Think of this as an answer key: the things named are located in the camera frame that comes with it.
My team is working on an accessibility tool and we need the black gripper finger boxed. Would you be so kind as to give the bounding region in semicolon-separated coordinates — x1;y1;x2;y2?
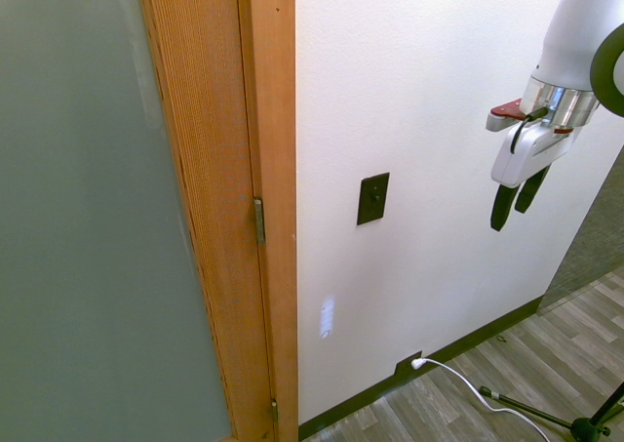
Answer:
514;163;553;215
489;182;519;232

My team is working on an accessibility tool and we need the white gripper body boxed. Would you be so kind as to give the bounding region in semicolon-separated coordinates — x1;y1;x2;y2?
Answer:
489;123;577;188

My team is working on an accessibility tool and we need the dark baseboard strip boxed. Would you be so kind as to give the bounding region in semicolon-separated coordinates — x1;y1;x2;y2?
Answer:
297;295;545;442

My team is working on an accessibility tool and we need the wooden door with frosted glass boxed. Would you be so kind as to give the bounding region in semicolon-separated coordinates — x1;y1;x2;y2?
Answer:
0;0;275;442

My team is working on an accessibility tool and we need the black camera cable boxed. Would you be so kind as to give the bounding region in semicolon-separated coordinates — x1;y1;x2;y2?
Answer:
509;104;547;154

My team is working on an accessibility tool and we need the grey wrist camera with red mount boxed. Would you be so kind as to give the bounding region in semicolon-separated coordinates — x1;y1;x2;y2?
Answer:
484;99;526;133

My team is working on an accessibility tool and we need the dark brown light switch plate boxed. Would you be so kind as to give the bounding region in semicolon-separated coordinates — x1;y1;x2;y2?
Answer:
356;172;391;226

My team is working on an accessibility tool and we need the dark wall outlet plate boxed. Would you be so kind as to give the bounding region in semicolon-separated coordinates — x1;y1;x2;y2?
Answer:
394;349;423;374

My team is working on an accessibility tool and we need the white power plug and cable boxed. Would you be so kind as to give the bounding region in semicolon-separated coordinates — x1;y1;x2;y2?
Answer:
410;357;552;442

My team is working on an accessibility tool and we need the black camera tripod stand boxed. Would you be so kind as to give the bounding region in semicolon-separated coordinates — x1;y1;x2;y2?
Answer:
478;381;624;442

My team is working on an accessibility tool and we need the wooden door frame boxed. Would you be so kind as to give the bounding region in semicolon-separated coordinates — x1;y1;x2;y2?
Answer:
235;0;299;442

